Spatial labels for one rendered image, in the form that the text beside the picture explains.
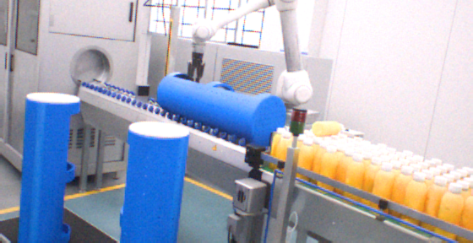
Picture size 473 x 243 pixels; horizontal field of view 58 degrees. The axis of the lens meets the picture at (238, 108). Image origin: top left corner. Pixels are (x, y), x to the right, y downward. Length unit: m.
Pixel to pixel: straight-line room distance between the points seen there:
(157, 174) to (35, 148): 0.88
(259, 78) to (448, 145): 2.01
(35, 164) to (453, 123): 3.74
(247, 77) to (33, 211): 2.35
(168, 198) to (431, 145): 3.31
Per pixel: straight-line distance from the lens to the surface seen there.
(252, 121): 2.17
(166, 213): 2.03
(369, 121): 4.94
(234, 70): 4.28
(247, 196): 1.93
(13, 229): 3.09
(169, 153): 1.93
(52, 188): 2.65
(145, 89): 3.22
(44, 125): 2.54
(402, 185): 1.72
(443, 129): 4.73
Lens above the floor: 1.48
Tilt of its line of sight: 9 degrees down
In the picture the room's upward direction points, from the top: 8 degrees clockwise
